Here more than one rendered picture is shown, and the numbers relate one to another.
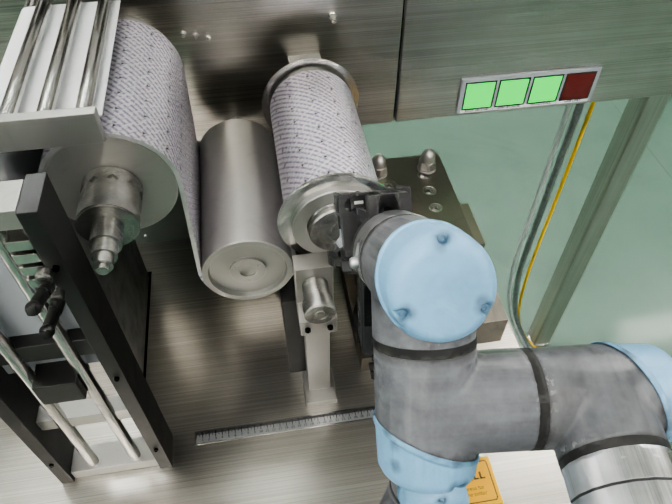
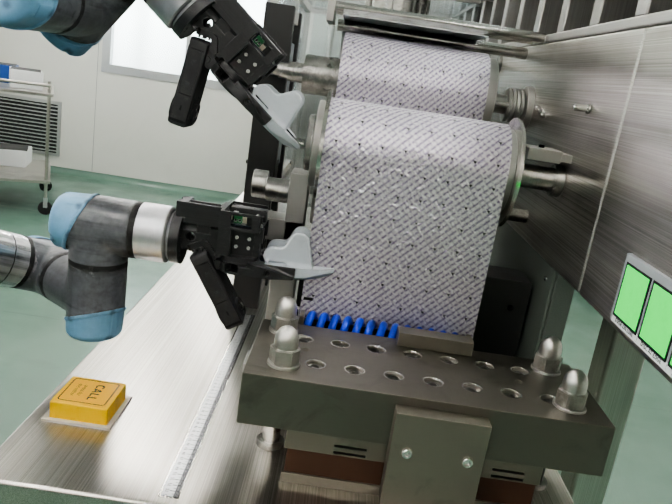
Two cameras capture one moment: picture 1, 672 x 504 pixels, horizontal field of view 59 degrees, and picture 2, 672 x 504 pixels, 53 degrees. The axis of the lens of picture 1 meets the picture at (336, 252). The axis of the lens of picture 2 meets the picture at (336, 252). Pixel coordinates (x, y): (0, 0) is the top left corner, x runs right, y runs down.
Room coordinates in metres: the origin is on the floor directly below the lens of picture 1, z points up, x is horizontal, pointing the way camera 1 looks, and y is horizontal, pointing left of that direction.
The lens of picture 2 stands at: (0.70, -0.89, 1.35)
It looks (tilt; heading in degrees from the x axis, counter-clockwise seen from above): 15 degrees down; 98
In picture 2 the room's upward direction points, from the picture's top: 9 degrees clockwise
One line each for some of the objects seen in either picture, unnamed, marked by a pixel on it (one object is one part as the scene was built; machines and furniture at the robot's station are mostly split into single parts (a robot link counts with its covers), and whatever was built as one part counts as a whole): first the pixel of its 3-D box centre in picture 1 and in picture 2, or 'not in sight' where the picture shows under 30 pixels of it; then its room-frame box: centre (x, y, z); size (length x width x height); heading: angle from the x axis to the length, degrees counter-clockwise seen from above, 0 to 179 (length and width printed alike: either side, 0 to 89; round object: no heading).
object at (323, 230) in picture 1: (338, 225); (313, 143); (0.51, 0.00, 1.25); 0.07 x 0.02 x 0.07; 99
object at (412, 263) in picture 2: not in sight; (396, 268); (0.65, -0.04, 1.11); 0.23 x 0.01 x 0.18; 9
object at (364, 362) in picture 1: (358, 295); not in sight; (0.65, -0.04, 0.92); 0.28 x 0.04 x 0.04; 9
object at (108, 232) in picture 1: (105, 248); (286, 70); (0.40, 0.23, 1.34); 0.06 x 0.03 x 0.03; 9
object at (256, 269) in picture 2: not in sight; (261, 267); (0.49, -0.09, 1.09); 0.09 x 0.05 x 0.02; 8
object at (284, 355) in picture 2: not in sight; (286, 345); (0.56, -0.22, 1.05); 0.04 x 0.04 x 0.04
